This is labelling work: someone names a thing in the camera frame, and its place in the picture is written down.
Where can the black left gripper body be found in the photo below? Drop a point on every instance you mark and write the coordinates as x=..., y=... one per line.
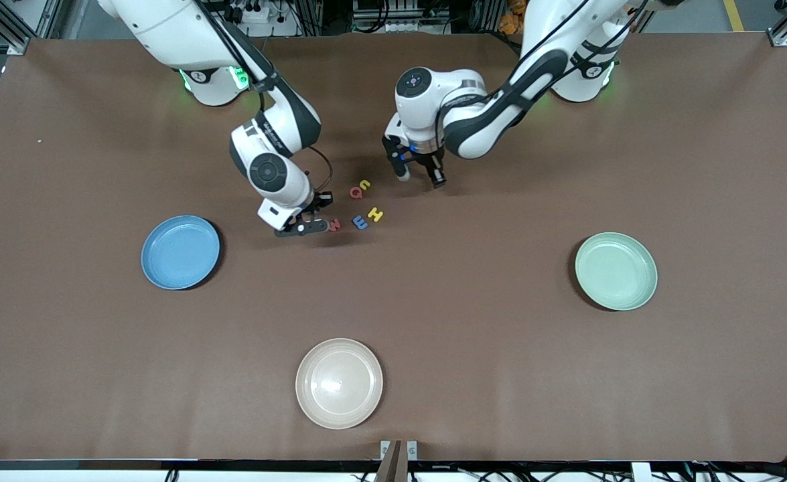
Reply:
x=424, y=159

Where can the pink letter Q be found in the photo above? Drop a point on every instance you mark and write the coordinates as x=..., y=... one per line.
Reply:
x=356, y=193

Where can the light blue letter m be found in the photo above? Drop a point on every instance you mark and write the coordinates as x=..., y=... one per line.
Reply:
x=360, y=221

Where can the yellow letter H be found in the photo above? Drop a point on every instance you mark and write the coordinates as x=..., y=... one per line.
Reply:
x=375, y=215

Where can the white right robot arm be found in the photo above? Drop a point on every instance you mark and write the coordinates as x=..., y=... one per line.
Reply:
x=165, y=33

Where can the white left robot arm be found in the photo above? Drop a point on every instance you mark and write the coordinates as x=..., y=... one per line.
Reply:
x=433, y=110

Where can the blue plate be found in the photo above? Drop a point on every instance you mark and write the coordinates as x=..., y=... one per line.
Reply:
x=180, y=253

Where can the orange packets pile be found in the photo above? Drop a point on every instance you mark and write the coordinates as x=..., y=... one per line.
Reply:
x=510, y=23

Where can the beige plate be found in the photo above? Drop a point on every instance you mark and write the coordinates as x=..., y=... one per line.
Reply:
x=339, y=383

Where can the white power strip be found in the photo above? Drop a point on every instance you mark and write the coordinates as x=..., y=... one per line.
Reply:
x=259, y=13

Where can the pale green plate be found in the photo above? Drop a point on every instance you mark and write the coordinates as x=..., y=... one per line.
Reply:
x=615, y=271

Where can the brown table cover sheet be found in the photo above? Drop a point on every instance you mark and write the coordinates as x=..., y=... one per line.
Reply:
x=500, y=375

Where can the small metal clamp bracket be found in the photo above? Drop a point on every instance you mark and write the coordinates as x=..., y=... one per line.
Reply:
x=385, y=450
x=412, y=450

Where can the brown mount post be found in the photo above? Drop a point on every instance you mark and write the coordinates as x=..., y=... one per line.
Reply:
x=393, y=468

